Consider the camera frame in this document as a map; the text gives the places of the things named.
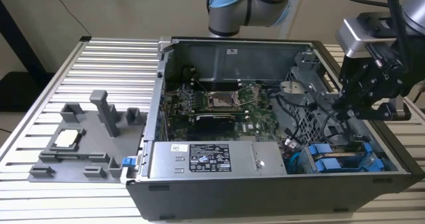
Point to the blue case latch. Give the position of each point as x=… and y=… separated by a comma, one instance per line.
x=128, y=162

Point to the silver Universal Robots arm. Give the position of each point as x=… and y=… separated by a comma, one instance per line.
x=229, y=15

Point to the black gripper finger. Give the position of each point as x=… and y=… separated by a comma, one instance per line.
x=374, y=112
x=350, y=98

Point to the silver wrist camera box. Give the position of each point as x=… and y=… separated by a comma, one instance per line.
x=357, y=38

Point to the CPU socket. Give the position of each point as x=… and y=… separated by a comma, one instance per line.
x=220, y=100

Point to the black open PC case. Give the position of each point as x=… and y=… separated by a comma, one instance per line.
x=252, y=199

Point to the black graphics card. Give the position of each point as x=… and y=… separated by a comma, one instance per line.
x=212, y=128

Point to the silver CPU chip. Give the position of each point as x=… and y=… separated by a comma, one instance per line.
x=67, y=137

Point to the silver power supply unit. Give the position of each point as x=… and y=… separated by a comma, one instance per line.
x=217, y=159

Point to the grey parts rack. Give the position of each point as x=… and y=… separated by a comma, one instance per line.
x=96, y=144

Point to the grey metal disk bay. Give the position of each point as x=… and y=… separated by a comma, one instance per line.
x=305, y=119

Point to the black table corner cap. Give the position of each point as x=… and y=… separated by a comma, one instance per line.
x=85, y=38

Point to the black desk frame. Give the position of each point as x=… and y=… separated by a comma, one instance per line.
x=20, y=59

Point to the hard disk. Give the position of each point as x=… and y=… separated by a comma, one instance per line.
x=326, y=165
x=320, y=149

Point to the green motherboard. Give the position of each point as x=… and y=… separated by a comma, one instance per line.
x=262, y=124

